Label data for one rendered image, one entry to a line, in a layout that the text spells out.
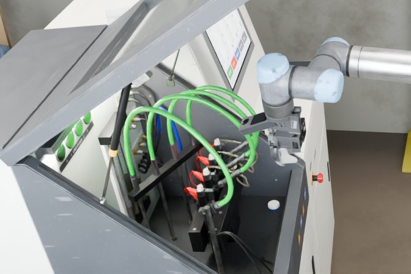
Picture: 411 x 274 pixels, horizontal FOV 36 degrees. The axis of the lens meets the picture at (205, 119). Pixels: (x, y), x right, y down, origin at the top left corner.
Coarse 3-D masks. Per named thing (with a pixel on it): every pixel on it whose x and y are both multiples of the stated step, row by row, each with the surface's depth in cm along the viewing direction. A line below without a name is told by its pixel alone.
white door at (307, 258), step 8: (304, 240) 205; (312, 240) 225; (304, 248) 204; (312, 248) 225; (304, 256) 204; (312, 256) 224; (304, 264) 203; (312, 264) 222; (304, 272) 203; (312, 272) 222
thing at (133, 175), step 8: (136, 112) 169; (160, 112) 163; (168, 112) 163; (128, 120) 174; (176, 120) 161; (128, 128) 177; (192, 128) 159; (200, 136) 159; (128, 144) 181; (208, 144) 158; (128, 152) 182; (216, 152) 159; (128, 160) 184; (216, 160) 159; (128, 168) 186; (224, 168) 159; (232, 184) 161; (232, 192) 162; (224, 200) 165
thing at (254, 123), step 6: (258, 114) 161; (264, 114) 159; (246, 120) 162; (252, 120) 161; (258, 120) 158; (264, 120) 157; (240, 126) 163; (246, 126) 160; (252, 126) 159; (258, 126) 158; (264, 126) 157; (270, 126) 156; (240, 132) 162; (246, 132) 161; (252, 132) 161
